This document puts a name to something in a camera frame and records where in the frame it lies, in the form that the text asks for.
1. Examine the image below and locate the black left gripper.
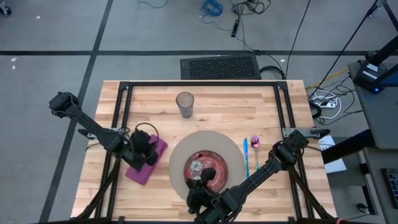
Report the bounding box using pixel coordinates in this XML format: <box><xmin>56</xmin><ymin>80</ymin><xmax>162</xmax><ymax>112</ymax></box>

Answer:
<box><xmin>127</xmin><ymin>129</ymin><xmax>155</xmax><ymax>171</ymax></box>

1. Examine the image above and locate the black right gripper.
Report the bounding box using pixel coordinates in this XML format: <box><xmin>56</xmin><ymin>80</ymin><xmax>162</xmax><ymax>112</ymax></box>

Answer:
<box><xmin>185</xmin><ymin>180</ymin><xmax>218</xmax><ymax>215</ymax></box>

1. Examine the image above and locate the purple cloth napkin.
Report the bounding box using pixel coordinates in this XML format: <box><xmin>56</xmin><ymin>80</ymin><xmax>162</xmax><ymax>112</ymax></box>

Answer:
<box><xmin>125</xmin><ymin>133</ymin><xmax>169</xmax><ymax>187</ymax></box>

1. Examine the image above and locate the dark round plate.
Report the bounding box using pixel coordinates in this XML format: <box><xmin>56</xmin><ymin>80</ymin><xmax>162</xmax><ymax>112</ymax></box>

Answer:
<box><xmin>183</xmin><ymin>150</ymin><xmax>229</xmax><ymax>194</ymax></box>

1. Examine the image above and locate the round beige woven placemat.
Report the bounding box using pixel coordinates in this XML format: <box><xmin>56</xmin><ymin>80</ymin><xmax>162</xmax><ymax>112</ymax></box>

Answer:
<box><xmin>169</xmin><ymin>130</ymin><xmax>246</xmax><ymax>203</ymax></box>

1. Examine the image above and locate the clear faceted glass tumbler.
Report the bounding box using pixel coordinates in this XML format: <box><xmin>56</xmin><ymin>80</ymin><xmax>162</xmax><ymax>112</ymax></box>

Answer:
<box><xmin>175</xmin><ymin>91</ymin><xmax>195</xmax><ymax>119</ymax></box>

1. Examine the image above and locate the iridescent purple spoon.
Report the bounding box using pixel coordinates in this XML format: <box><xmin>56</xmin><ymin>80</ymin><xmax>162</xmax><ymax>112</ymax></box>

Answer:
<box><xmin>251</xmin><ymin>135</ymin><xmax>261</xmax><ymax>172</ymax></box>

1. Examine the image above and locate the black perforated computer case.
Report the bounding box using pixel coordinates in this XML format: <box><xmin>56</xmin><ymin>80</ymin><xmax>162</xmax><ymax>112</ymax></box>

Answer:
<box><xmin>179</xmin><ymin>54</ymin><xmax>262</xmax><ymax>81</ymax></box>

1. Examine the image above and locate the white paper sheet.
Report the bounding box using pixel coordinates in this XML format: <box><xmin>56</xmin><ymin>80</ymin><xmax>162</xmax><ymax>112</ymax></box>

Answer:
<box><xmin>317</xmin><ymin>135</ymin><xmax>348</xmax><ymax>174</ymax></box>

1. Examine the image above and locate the black diagonal beam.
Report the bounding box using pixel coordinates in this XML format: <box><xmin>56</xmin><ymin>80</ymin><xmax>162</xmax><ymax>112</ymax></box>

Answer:
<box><xmin>321</xmin><ymin>129</ymin><xmax>377</xmax><ymax>165</ymax></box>

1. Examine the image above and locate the black computer mouse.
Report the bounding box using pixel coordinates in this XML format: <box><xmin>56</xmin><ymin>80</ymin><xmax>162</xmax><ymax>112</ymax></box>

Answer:
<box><xmin>356</xmin><ymin>202</ymin><xmax>370</xmax><ymax>215</ymax></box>

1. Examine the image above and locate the grey desk with keyboard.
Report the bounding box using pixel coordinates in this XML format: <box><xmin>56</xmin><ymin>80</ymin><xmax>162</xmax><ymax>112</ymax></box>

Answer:
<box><xmin>362</xmin><ymin>147</ymin><xmax>398</xmax><ymax>224</ymax></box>

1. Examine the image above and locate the black keyboard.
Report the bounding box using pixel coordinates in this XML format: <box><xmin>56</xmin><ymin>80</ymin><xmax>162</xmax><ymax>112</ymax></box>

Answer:
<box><xmin>381</xmin><ymin>167</ymin><xmax>398</xmax><ymax>209</ymax></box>

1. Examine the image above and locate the grey side desk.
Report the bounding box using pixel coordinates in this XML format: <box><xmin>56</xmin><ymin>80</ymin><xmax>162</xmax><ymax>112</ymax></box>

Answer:
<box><xmin>347</xmin><ymin>60</ymin><xmax>398</xmax><ymax>151</ymax></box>

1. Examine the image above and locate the black box with blue light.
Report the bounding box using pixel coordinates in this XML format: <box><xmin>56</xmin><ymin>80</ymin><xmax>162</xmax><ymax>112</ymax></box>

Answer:
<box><xmin>353</xmin><ymin>60</ymin><xmax>398</xmax><ymax>94</ymax></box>

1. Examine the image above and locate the black overhead beam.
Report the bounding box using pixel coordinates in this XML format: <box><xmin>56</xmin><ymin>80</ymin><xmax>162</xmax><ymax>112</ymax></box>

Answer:
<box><xmin>363</xmin><ymin>33</ymin><xmax>398</xmax><ymax>68</ymax></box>

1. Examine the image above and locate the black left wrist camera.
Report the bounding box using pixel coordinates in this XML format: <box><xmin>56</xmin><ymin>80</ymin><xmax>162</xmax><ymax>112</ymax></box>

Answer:
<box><xmin>144</xmin><ymin>151</ymin><xmax>159</xmax><ymax>167</ymax></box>

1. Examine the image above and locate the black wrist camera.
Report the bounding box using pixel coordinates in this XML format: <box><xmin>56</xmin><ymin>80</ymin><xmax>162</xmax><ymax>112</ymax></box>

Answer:
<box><xmin>200</xmin><ymin>167</ymin><xmax>217</xmax><ymax>182</ymax></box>
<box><xmin>144</xmin><ymin>151</ymin><xmax>159</xmax><ymax>167</ymax></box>

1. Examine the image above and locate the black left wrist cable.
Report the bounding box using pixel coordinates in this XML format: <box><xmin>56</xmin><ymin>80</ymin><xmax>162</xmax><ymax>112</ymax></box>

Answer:
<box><xmin>129</xmin><ymin>122</ymin><xmax>160</xmax><ymax>147</ymax></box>

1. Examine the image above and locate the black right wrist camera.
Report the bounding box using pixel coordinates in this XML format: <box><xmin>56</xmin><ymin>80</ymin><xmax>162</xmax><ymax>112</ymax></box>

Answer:
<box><xmin>200</xmin><ymin>167</ymin><xmax>217</xmax><ymax>182</ymax></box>

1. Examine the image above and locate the black aluminium table frame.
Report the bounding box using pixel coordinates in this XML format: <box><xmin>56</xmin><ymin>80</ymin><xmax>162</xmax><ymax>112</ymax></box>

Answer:
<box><xmin>73</xmin><ymin>80</ymin><xmax>338</xmax><ymax>224</ymax></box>

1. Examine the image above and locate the blue coiled cable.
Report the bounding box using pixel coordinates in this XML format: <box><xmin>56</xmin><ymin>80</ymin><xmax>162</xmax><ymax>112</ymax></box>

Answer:
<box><xmin>198</xmin><ymin>0</ymin><xmax>233</xmax><ymax>32</ymax></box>

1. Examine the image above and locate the black cable bundle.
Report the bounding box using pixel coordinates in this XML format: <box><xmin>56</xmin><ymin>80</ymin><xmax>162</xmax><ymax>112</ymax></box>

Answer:
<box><xmin>231</xmin><ymin>0</ymin><xmax>271</xmax><ymax>16</ymax></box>

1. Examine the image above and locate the yellow floor cable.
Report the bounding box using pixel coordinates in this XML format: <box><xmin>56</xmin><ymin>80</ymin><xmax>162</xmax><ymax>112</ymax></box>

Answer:
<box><xmin>306</xmin><ymin>67</ymin><xmax>349</xmax><ymax>91</ymax></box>

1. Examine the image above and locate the long black floor cable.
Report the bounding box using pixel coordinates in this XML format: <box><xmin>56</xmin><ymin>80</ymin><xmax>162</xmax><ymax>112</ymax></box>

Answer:
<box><xmin>284</xmin><ymin>0</ymin><xmax>312</xmax><ymax>78</ymax></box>

